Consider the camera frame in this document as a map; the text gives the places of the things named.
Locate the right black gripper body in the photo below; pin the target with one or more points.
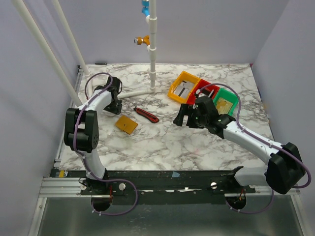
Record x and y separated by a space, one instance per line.
189 118

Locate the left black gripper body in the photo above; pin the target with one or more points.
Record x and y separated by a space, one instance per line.
116 105

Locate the mustard yellow card holder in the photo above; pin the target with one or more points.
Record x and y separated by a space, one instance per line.
126 125

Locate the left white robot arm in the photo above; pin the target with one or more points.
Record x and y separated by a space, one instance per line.
81 131

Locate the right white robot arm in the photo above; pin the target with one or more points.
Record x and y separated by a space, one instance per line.
283 165

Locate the cards in yellow bin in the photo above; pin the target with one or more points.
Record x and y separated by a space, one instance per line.
183 89

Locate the gold cards in green bin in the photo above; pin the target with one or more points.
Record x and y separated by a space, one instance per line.
223 106

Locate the black items in red bin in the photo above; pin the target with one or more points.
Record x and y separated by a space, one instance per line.
205 92

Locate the green plastic bin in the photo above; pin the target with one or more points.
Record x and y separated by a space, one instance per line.
229 96

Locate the yellow plastic bin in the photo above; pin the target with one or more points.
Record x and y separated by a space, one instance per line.
184 76

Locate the red black utility knife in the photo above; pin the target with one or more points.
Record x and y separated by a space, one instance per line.
147 115

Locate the orange camera on pole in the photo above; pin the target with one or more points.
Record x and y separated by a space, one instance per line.
142 40

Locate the black mounting rail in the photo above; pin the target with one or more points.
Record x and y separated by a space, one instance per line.
148 187

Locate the white PVC pipe frame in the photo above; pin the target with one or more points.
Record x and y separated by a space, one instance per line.
42 42

